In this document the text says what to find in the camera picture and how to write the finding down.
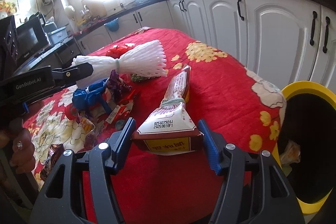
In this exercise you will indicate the left hand with ring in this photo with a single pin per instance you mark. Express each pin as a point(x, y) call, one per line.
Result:
point(23, 149)

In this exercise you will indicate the yellow rimmed black trash bin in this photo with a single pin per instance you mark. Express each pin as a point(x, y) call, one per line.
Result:
point(310, 122)

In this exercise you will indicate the blue hanging basin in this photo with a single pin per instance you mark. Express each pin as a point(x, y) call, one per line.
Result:
point(113, 25)

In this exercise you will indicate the white foam fruit net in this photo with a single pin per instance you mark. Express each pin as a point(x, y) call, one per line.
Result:
point(146, 60)

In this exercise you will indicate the grey storage box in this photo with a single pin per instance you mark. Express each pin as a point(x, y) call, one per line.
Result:
point(58, 35)

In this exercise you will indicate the red floral tablecloth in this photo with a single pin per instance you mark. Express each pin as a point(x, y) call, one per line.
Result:
point(166, 181)

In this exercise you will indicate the white lower cabinets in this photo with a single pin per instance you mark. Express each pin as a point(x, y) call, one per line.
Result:
point(282, 41)

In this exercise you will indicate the blue plastic wrapper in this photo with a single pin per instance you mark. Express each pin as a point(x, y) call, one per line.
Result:
point(84, 99)

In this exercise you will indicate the red candy wrapper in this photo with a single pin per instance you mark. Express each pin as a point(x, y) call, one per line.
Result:
point(116, 51)

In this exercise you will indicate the black microwave oven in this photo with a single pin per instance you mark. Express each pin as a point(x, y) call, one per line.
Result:
point(31, 39)

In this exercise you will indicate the red white snack packet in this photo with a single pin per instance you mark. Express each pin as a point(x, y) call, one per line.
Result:
point(169, 130)

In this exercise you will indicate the framed fruit picture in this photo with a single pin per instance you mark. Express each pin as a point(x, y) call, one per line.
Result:
point(10, 7)

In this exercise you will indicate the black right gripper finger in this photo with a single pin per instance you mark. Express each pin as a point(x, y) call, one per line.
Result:
point(77, 176)

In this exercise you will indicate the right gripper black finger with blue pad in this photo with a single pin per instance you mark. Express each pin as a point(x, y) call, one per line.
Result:
point(254, 187)

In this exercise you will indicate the trash inside bin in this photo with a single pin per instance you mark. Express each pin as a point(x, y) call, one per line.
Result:
point(292, 154)

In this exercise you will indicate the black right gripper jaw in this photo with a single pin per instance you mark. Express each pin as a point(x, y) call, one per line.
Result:
point(69, 76)

